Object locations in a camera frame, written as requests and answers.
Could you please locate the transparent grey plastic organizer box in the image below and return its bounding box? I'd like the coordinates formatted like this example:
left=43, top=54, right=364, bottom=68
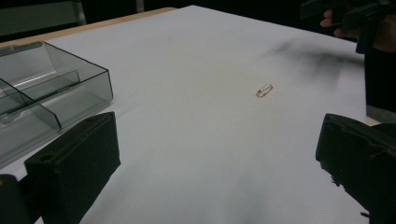
left=0, top=41, right=114, bottom=169

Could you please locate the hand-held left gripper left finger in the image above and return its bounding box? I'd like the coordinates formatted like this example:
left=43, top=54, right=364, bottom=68
left=23, top=111, right=122, bottom=224

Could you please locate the white table sheet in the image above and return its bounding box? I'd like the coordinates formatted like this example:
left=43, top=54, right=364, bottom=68
left=0, top=5, right=370, bottom=224

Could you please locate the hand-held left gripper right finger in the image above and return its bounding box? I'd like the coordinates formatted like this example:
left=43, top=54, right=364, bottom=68
left=315, top=113, right=396, bottom=224

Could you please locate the grey background panel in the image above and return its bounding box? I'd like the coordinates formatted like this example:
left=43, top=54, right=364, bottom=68
left=0, top=0, right=87, bottom=37

